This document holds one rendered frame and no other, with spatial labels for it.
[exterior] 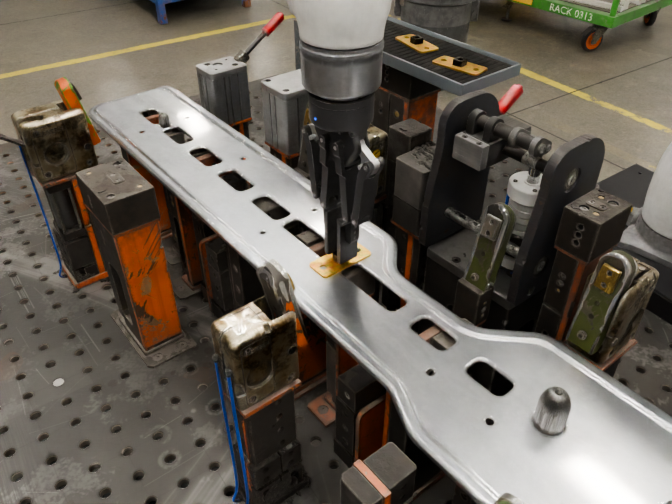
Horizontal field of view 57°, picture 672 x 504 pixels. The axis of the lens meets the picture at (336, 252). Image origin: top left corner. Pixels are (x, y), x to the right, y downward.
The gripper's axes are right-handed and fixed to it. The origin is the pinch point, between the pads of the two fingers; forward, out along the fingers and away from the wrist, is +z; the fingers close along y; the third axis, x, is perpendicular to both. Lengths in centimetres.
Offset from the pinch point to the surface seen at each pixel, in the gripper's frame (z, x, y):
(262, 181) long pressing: 4.5, -3.0, 24.0
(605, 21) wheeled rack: 82, -355, 161
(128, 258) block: 12.6, 19.6, 29.4
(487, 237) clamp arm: -2.0, -12.2, -14.2
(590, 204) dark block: -7.5, -20.5, -22.0
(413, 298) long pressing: 4.5, -2.3, -11.8
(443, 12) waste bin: 57, -225, 187
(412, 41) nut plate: -12.1, -34.0, 22.7
